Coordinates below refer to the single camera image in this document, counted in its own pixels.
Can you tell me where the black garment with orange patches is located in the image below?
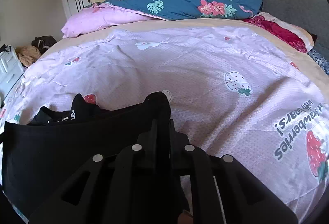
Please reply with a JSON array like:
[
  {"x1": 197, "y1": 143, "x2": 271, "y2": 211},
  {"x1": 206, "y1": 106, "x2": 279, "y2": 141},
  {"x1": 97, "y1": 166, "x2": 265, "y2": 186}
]
[{"x1": 1, "y1": 92, "x2": 180, "y2": 224}]

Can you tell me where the black bag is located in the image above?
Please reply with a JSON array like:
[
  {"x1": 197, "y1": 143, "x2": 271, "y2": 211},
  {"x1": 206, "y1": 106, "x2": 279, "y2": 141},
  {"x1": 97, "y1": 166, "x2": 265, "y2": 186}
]
[{"x1": 31, "y1": 36, "x2": 58, "y2": 53}]

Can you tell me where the person's right hand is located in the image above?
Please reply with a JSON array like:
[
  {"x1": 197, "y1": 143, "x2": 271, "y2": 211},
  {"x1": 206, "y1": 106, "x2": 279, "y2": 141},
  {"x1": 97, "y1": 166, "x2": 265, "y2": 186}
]
[{"x1": 178, "y1": 210, "x2": 193, "y2": 224}]

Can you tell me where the blue patterned pillow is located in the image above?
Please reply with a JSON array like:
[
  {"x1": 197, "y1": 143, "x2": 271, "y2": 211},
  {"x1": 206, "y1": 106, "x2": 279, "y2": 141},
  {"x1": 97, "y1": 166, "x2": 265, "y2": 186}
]
[{"x1": 307, "y1": 49, "x2": 329, "y2": 76}]

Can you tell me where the blue and pink floral quilt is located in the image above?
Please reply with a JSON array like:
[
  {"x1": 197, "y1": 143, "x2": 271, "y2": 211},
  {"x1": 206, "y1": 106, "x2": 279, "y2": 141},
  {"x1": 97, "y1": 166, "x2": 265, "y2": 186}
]
[{"x1": 62, "y1": 0, "x2": 263, "y2": 38}]

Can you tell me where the white drawer cabinet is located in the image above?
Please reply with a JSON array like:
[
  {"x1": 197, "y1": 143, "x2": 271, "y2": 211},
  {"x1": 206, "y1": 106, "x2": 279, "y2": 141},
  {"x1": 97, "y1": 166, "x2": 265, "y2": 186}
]
[{"x1": 0, "y1": 45, "x2": 25, "y2": 101}]

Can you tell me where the yellow brown clothes pile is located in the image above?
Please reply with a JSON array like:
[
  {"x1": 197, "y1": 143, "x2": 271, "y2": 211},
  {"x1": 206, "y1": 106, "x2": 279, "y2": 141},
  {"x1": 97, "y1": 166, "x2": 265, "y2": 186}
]
[{"x1": 15, "y1": 45, "x2": 42, "y2": 68}]

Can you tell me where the pink strawberry print blanket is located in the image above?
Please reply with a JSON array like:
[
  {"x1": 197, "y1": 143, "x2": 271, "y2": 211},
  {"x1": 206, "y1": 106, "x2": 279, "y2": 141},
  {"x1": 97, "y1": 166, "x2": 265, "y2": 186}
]
[{"x1": 0, "y1": 26, "x2": 329, "y2": 224}]

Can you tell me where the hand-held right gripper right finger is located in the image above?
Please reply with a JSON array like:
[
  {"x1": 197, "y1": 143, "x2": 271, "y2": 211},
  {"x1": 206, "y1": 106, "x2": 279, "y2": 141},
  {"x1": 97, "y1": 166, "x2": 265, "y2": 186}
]
[{"x1": 168, "y1": 119, "x2": 299, "y2": 224}]

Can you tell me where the bed with beige sheet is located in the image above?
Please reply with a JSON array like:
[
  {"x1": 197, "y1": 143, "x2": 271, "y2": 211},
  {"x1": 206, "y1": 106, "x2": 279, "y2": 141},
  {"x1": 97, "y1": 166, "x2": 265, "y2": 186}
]
[{"x1": 38, "y1": 18, "x2": 329, "y2": 86}]

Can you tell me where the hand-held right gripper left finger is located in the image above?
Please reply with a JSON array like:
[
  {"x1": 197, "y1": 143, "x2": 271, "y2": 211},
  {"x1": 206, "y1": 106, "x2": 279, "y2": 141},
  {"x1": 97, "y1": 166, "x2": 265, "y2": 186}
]
[{"x1": 28, "y1": 119, "x2": 186, "y2": 224}]

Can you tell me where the red patterned pillow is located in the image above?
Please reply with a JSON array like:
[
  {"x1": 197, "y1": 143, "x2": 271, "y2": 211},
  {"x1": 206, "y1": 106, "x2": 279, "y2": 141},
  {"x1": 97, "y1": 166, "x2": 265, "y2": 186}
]
[{"x1": 243, "y1": 12, "x2": 315, "y2": 54}]

